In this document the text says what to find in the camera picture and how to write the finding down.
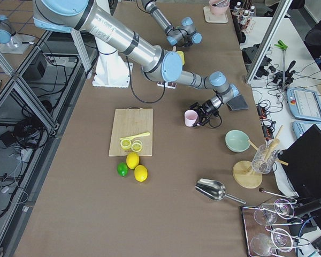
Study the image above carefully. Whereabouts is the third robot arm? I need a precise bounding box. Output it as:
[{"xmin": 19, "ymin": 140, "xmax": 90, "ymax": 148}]
[{"xmin": 0, "ymin": 14, "xmax": 16, "ymax": 44}]

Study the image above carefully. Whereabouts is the yellow lemon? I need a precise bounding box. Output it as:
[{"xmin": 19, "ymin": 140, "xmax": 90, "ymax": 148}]
[
  {"xmin": 126, "ymin": 152, "xmax": 140, "ymax": 170},
  {"xmin": 134, "ymin": 165, "xmax": 148, "ymax": 182}
]

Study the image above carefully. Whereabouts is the teach pendant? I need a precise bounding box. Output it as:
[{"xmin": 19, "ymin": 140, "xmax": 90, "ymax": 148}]
[
  {"xmin": 286, "ymin": 88, "xmax": 321, "ymax": 122},
  {"xmin": 292, "ymin": 120, "xmax": 321, "ymax": 139}
]

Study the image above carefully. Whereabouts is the black monitor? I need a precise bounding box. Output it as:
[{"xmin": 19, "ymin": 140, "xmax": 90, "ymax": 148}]
[{"xmin": 279, "ymin": 125, "xmax": 321, "ymax": 199}]

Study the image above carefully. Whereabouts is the wine glass rack tray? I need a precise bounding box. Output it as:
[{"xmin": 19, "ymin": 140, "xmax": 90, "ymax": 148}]
[{"xmin": 241, "ymin": 198, "xmax": 310, "ymax": 256}]

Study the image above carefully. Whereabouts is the yellow cup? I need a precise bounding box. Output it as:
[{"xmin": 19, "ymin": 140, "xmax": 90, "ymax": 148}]
[{"xmin": 176, "ymin": 51, "xmax": 185, "ymax": 65}]

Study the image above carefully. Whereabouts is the lower wine glass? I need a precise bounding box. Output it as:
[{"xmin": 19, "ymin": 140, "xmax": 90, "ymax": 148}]
[{"xmin": 250, "ymin": 228, "xmax": 294, "ymax": 256}]

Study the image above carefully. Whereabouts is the grey cloth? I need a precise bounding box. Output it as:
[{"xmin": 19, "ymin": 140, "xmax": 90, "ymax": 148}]
[{"xmin": 227, "ymin": 94, "xmax": 249, "ymax": 111}]

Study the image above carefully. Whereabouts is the lemon slice middle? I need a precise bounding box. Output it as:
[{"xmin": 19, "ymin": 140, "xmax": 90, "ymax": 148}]
[{"xmin": 131, "ymin": 140, "xmax": 143, "ymax": 153}]

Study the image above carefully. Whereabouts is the green grabber tool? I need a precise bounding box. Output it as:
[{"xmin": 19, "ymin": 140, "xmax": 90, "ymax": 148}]
[{"xmin": 274, "ymin": 39, "xmax": 288, "ymax": 89}]

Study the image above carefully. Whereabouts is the wooden cutting board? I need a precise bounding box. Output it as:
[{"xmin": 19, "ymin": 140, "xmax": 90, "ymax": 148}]
[{"xmin": 109, "ymin": 108, "xmax": 153, "ymax": 157}]

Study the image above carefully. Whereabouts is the bottle carrier with bottles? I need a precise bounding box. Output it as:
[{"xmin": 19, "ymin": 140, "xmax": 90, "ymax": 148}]
[{"xmin": 230, "ymin": 1, "xmax": 255, "ymax": 44}]

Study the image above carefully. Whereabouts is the pink cup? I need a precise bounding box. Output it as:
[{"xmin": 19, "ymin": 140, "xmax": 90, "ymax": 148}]
[{"xmin": 184, "ymin": 110, "xmax": 198, "ymax": 127}]

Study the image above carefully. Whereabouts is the green lime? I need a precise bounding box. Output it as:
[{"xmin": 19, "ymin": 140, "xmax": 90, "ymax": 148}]
[{"xmin": 117, "ymin": 162, "xmax": 128, "ymax": 177}]

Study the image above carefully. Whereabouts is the lemon slice top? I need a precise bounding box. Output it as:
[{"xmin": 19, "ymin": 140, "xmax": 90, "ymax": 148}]
[{"xmin": 120, "ymin": 138, "xmax": 132, "ymax": 150}]

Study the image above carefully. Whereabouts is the aluminium frame post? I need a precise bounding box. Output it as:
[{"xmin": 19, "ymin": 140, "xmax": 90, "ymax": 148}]
[{"xmin": 245, "ymin": 0, "xmax": 292, "ymax": 85}]

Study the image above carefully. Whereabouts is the glass cup on stand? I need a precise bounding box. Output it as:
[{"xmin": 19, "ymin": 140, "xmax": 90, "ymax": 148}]
[{"xmin": 251, "ymin": 145, "xmax": 278, "ymax": 174}]

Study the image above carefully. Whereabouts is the cream tray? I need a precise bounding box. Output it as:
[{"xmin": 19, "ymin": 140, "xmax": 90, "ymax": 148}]
[{"xmin": 203, "ymin": 6, "xmax": 228, "ymax": 24}]

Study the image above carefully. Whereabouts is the metal scoop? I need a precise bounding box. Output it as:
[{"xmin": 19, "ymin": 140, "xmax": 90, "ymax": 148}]
[{"xmin": 195, "ymin": 178, "xmax": 246, "ymax": 205}]

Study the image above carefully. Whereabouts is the yellow plastic knife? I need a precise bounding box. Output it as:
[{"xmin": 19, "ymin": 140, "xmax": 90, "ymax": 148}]
[{"xmin": 120, "ymin": 132, "xmax": 150, "ymax": 140}]

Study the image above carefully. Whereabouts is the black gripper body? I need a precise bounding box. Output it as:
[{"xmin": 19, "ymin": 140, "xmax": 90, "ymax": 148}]
[{"xmin": 198, "ymin": 100, "xmax": 219, "ymax": 119}]

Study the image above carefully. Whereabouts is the lemon slice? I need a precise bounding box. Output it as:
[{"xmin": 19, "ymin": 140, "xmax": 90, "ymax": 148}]
[
  {"xmin": 131, "ymin": 140, "xmax": 143, "ymax": 153},
  {"xmin": 120, "ymin": 138, "xmax": 132, "ymax": 150}
]

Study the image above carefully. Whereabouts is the power strip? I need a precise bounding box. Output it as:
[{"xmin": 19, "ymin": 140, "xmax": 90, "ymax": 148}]
[{"xmin": 256, "ymin": 104, "xmax": 274, "ymax": 140}]

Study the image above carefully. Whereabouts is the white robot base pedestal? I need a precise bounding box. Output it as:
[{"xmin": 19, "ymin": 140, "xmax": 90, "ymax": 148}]
[{"xmin": 91, "ymin": 0, "xmax": 131, "ymax": 88}]

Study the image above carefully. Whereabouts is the pink bowl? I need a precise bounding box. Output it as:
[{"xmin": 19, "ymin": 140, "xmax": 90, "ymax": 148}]
[{"xmin": 209, "ymin": 0, "xmax": 230, "ymax": 15}]

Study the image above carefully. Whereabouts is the green bowl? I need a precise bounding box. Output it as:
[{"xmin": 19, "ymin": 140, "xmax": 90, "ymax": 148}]
[{"xmin": 225, "ymin": 130, "xmax": 250, "ymax": 153}]

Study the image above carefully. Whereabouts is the upper wine glass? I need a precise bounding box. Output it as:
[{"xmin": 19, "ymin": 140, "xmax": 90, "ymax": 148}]
[{"xmin": 254, "ymin": 199, "xmax": 294, "ymax": 225}]

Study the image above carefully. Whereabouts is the teach pendant lower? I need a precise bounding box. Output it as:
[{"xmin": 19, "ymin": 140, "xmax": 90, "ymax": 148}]
[{"xmin": 292, "ymin": 120, "xmax": 321, "ymax": 139}]

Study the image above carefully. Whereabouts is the teach pendant upper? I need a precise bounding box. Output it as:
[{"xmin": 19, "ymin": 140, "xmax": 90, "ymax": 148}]
[{"xmin": 286, "ymin": 88, "xmax": 321, "ymax": 122}]

